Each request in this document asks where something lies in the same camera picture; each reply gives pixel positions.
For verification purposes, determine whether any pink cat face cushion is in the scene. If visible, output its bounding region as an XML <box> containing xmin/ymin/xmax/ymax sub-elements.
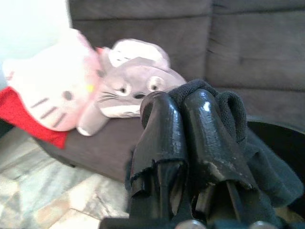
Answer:
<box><xmin>2</xmin><ymin>30</ymin><xmax>103</xmax><ymax>132</ymax></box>

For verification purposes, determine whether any dark brown fabric sofa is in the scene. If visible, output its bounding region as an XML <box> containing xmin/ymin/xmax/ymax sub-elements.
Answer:
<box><xmin>35</xmin><ymin>0</ymin><xmax>305</xmax><ymax>184</ymax></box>

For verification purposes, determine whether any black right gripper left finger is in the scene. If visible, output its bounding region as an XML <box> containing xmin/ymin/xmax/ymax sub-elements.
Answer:
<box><xmin>130</xmin><ymin>92</ymin><xmax>191</xmax><ymax>215</ymax></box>

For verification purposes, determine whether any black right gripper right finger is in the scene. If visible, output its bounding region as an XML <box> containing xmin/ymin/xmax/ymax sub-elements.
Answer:
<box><xmin>183</xmin><ymin>89</ymin><xmax>259</xmax><ymax>215</ymax></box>

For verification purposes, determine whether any black plastic bucket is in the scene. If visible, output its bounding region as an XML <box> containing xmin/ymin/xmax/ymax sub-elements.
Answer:
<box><xmin>247</xmin><ymin>114</ymin><xmax>305</xmax><ymax>187</ymax></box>

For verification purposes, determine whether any black knit garment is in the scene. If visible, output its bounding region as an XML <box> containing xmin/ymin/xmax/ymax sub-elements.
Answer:
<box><xmin>166</xmin><ymin>80</ymin><xmax>305</xmax><ymax>229</ymax></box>

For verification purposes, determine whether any grey totoro plush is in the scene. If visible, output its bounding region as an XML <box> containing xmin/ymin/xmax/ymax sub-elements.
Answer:
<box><xmin>77</xmin><ymin>39</ymin><xmax>188</xmax><ymax>136</ymax></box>

